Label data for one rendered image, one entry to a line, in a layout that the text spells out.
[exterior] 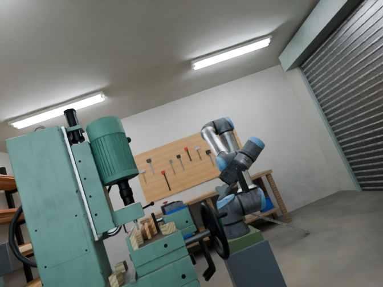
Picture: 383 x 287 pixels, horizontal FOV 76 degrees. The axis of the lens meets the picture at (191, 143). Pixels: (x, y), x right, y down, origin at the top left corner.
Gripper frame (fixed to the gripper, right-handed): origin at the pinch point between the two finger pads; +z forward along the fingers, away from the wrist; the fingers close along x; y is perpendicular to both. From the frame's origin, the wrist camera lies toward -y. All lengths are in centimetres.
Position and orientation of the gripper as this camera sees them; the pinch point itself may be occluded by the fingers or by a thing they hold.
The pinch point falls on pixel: (220, 199)
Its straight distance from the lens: 125.6
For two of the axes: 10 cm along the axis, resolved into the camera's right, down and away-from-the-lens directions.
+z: -6.1, 7.6, -2.1
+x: 1.1, -1.8, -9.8
